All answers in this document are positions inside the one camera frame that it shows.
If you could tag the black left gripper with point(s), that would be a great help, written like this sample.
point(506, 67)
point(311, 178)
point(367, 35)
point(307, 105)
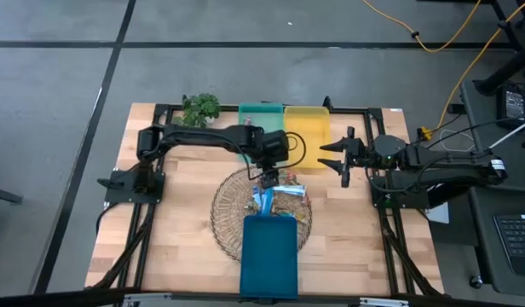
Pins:
point(274, 147)

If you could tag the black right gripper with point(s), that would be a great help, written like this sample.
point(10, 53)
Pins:
point(358, 155)

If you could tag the white light-blue granola bar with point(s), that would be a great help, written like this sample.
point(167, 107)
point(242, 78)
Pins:
point(290, 190)

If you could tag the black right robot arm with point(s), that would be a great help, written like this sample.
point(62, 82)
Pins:
point(450, 166)

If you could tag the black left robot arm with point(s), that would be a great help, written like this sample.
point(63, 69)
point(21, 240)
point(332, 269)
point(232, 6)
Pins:
point(194, 138)

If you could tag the green brown granola bar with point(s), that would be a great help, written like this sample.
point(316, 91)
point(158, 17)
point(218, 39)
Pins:
point(298, 215)

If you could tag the yellow plastic bin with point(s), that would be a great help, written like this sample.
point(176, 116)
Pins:
point(309, 128)

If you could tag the teal plastic bin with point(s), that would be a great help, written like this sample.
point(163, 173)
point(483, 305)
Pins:
point(262, 117)

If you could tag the blue plastic bin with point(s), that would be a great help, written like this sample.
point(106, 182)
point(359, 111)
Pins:
point(269, 256)

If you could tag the small green potted plant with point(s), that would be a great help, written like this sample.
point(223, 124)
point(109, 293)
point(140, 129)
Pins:
point(198, 108)

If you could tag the white paper sheet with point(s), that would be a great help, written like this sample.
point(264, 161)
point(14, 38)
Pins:
point(439, 215)

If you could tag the silver aluminium profile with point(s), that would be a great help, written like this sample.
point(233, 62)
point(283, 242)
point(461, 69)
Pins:
point(147, 299)
point(384, 302)

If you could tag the dark grey desk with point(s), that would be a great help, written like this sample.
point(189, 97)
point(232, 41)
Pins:
point(484, 111)
point(484, 256)

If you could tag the thin white pole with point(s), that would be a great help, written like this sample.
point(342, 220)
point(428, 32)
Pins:
point(511, 138)

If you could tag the black power adapter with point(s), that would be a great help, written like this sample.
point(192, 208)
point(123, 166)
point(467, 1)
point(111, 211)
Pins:
point(513, 106)

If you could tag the black desk leg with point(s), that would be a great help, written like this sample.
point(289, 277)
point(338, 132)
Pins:
point(501, 74)

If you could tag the black caster wheel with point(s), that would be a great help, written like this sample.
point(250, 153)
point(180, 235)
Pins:
point(476, 282)

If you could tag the black keyboard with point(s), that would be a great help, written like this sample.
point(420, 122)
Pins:
point(518, 243)

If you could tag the grey furniture leg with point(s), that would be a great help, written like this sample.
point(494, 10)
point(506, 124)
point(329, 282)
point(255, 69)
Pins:
point(2, 195)

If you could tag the black metal table frame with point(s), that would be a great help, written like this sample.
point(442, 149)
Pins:
point(161, 111)

